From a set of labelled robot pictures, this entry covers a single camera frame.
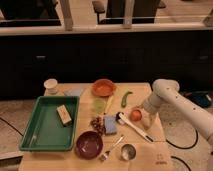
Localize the wooden block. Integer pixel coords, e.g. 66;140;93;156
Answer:
57;105;72;125

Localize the orange bowl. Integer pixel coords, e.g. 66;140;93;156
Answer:
92;79;116;97

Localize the black cable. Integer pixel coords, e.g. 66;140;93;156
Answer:
165;128;200;150

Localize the blue sponge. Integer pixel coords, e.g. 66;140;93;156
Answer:
104;116;117;135

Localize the green chili pepper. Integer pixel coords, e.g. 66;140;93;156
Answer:
121;91;133;108

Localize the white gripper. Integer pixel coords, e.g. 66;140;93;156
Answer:
140;100;158;130

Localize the brown grape bunch toy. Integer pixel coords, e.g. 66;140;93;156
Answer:
90;117;105;136

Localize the green plastic tray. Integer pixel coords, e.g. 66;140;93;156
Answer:
19;96;79;151

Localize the red apple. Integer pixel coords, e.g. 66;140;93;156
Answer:
129;109;142;121

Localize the white paper cup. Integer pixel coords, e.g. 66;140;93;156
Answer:
44;78;58;94

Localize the yellow banana toy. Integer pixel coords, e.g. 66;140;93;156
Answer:
104;95;114;114

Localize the green lettuce toy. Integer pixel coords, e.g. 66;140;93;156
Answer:
93;98;105;114

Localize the grey cloth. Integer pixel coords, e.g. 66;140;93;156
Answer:
64;88;85;97

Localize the purple bowl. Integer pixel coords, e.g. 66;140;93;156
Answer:
75;131;103;160

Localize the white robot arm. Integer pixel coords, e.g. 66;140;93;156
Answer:
142;79;213;148

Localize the blue object on floor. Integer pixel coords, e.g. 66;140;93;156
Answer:
191;93;212;108

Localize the white black kitchen tool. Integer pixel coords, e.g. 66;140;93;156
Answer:
116;112;153;143

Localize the small metal cup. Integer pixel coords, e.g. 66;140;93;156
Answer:
121;144;136;161

